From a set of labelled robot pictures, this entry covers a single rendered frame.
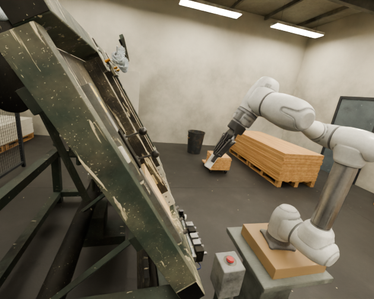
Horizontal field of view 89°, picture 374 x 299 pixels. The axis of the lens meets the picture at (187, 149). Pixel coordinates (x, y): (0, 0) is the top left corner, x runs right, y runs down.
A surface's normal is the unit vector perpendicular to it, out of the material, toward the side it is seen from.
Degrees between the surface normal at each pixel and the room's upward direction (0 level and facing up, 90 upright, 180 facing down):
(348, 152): 94
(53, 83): 90
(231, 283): 90
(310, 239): 85
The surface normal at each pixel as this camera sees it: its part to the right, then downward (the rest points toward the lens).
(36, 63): 0.25, 0.31
